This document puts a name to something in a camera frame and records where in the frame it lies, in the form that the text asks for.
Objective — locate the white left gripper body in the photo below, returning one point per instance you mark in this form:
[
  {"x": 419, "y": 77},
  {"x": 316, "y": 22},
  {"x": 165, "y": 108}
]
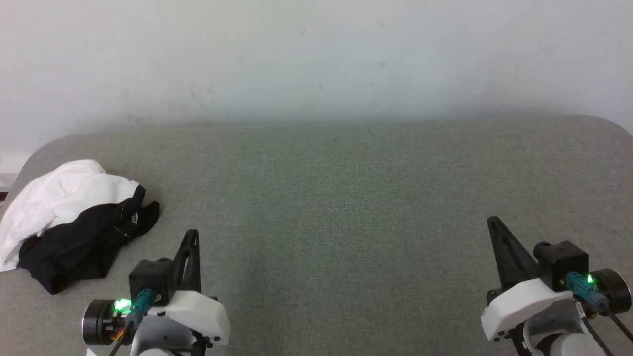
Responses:
[{"x": 203, "y": 316}]

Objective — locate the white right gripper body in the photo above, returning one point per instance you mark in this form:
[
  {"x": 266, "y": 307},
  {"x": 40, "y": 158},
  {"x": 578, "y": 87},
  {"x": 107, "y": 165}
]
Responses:
[{"x": 524, "y": 301}]

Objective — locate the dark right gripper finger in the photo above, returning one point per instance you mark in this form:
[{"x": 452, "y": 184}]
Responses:
[{"x": 509, "y": 262}]

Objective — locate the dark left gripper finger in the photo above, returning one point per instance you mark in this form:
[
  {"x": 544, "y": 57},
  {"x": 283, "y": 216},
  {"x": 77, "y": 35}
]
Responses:
[{"x": 197, "y": 267}]

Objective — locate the white and black shirt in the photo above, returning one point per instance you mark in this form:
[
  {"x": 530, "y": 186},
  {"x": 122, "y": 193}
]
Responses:
[{"x": 59, "y": 198}]

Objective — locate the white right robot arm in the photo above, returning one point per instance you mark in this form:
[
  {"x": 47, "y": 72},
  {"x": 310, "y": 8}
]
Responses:
[{"x": 568, "y": 346}]

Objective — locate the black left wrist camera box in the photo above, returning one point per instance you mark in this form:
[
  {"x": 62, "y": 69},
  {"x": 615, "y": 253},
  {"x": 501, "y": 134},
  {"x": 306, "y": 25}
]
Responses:
[{"x": 151, "y": 277}]

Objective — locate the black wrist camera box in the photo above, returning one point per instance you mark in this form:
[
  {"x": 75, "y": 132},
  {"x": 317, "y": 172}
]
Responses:
[
  {"x": 561, "y": 262},
  {"x": 151, "y": 277}
]

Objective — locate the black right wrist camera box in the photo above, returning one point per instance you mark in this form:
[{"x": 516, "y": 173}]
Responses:
[{"x": 561, "y": 262}]

